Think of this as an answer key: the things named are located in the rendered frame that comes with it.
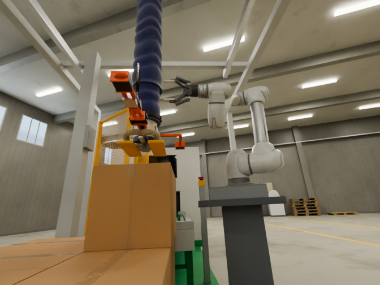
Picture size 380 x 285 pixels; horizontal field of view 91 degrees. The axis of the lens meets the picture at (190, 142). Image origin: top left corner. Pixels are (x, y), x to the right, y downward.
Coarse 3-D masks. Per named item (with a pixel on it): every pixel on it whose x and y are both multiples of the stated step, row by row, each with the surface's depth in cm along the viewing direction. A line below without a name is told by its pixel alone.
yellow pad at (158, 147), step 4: (148, 140) 118; (152, 140) 118; (156, 140) 118; (160, 140) 118; (152, 144) 120; (156, 144) 121; (160, 144) 121; (164, 144) 123; (152, 148) 128; (156, 148) 129; (160, 148) 129; (164, 148) 130; (152, 152) 138; (156, 152) 138; (160, 152) 138; (164, 152) 139; (156, 156) 149
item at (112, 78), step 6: (114, 72) 77; (126, 72) 77; (114, 78) 76; (120, 78) 76; (126, 78) 76; (114, 84) 78; (120, 84) 78; (126, 84) 78; (132, 84) 84; (120, 90) 82; (126, 90) 82; (132, 90) 83
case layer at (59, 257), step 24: (48, 240) 125; (72, 240) 120; (0, 264) 70; (24, 264) 69; (48, 264) 67; (72, 264) 66; (96, 264) 64; (120, 264) 63; (144, 264) 62; (168, 264) 66
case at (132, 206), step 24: (96, 168) 97; (120, 168) 98; (144, 168) 98; (168, 168) 98; (96, 192) 93; (120, 192) 94; (144, 192) 94; (168, 192) 94; (96, 216) 90; (120, 216) 90; (144, 216) 90; (168, 216) 91; (96, 240) 86; (120, 240) 87; (144, 240) 87; (168, 240) 87
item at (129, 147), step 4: (132, 140) 117; (120, 144) 118; (124, 144) 118; (128, 144) 118; (132, 144) 119; (124, 148) 126; (128, 148) 126; (132, 148) 127; (136, 148) 128; (128, 152) 135; (132, 152) 135; (136, 152) 136; (140, 152) 141; (132, 156) 146; (136, 156) 146; (140, 156) 147
